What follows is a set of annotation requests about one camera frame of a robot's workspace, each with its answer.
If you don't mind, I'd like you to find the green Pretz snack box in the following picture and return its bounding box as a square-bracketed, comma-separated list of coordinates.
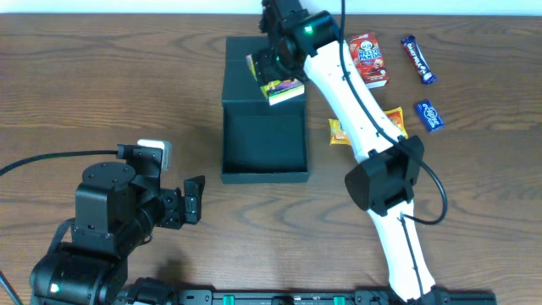
[246, 55, 305, 106]

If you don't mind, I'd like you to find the red Hello Panda box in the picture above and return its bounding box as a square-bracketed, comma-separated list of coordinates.
[346, 32, 390, 89]

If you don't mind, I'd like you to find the black gift box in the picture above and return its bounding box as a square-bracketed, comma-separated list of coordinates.
[221, 36, 309, 184]

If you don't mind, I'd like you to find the blue Dairy Milk bar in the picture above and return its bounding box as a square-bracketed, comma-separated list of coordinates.
[401, 36, 437, 85]

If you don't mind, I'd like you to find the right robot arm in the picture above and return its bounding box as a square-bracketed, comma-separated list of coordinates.
[253, 0, 435, 304]

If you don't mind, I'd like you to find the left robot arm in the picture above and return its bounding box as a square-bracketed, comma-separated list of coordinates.
[30, 144, 206, 304]

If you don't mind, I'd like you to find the blue Eclipse candy pack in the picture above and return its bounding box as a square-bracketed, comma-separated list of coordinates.
[413, 99, 445, 133]

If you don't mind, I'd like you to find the small yellow snack packet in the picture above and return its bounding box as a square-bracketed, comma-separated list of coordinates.
[328, 119, 351, 146]

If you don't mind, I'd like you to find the large yellow snack packet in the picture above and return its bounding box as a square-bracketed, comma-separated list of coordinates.
[384, 107, 409, 139]

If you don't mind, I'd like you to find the right black cable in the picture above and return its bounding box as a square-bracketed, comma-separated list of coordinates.
[338, 0, 449, 305]

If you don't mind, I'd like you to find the black cable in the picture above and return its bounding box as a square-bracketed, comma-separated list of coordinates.
[0, 149, 119, 177]
[338, 0, 449, 305]

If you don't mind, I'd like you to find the left black cable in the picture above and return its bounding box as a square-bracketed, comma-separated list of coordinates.
[0, 149, 119, 177]

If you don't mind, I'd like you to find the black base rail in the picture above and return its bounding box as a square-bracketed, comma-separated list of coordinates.
[122, 288, 497, 305]

